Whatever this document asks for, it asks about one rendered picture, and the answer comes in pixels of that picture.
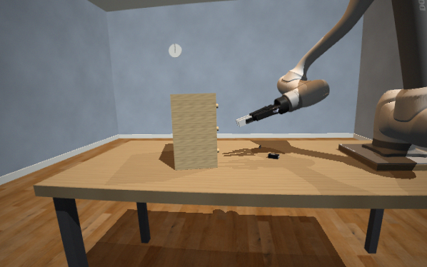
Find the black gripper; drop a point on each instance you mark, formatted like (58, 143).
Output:
(280, 107)

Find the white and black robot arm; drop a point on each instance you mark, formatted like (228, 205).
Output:
(409, 120)

